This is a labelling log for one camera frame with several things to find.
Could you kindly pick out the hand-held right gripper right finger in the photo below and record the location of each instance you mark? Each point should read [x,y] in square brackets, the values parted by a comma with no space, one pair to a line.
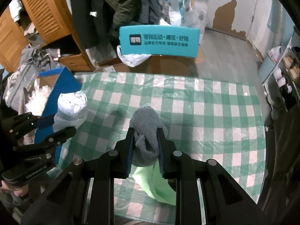
[161,145]

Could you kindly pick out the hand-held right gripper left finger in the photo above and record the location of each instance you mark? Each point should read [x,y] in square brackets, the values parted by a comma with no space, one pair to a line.
[130,145]

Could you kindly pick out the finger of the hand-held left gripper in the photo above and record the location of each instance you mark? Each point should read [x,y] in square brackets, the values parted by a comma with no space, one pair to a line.
[46,121]
[63,133]

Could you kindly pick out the grey sock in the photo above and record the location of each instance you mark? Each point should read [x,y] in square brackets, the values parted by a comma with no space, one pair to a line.
[146,126]

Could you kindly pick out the white bath pouf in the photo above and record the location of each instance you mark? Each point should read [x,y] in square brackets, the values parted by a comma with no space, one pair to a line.
[39,98]

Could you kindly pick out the white patterned cloth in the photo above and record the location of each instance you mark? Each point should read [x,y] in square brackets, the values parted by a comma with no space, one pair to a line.
[70,107]

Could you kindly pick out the light green cloth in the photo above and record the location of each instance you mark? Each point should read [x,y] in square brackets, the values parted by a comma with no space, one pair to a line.
[154,182]

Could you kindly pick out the blue-edged cardboard box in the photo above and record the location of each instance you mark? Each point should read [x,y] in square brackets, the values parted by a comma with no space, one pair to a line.
[63,84]

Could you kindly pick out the person's left hand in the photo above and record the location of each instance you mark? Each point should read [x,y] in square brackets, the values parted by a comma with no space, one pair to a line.
[20,192]

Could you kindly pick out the green checked tablecloth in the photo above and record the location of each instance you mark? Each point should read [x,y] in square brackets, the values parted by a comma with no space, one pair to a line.
[187,112]

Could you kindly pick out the brown cardboard box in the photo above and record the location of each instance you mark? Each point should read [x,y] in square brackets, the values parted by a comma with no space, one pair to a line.
[173,65]

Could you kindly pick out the small flat cardboard box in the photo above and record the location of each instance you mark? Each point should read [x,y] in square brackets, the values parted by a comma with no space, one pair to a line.
[110,64]

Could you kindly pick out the wooden wardrobe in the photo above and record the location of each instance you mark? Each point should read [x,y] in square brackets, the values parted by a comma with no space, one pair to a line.
[11,42]

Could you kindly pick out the teal printed box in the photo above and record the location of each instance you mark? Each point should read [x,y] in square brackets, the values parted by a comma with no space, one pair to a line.
[159,41]

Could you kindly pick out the wooden cabinet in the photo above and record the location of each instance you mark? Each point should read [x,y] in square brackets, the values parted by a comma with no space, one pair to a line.
[46,16]

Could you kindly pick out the black coat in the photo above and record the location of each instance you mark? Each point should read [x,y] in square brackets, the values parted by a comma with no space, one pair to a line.
[91,11]

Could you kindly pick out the light blue bin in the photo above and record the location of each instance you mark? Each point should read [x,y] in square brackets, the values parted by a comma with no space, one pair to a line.
[266,70]

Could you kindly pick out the clear plastic bag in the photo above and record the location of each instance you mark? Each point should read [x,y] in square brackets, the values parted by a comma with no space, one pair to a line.
[199,18]

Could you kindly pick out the rows of shoes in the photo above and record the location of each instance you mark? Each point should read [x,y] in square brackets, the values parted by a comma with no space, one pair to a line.
[283,79]

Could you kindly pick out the blue plastic bag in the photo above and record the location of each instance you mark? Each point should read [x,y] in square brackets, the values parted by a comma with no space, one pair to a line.
[178,4]

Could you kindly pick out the olive jacket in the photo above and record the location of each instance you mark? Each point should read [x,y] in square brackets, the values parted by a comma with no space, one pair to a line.
[124,2]

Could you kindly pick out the metal shoe rack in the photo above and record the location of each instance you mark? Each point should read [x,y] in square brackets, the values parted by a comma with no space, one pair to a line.
[288,79]

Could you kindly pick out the dark navy garment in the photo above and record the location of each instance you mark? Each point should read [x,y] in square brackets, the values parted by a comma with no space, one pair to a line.
[152,2]

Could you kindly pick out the small white plastic bag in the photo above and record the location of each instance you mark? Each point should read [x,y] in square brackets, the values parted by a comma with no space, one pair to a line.
[274,52]

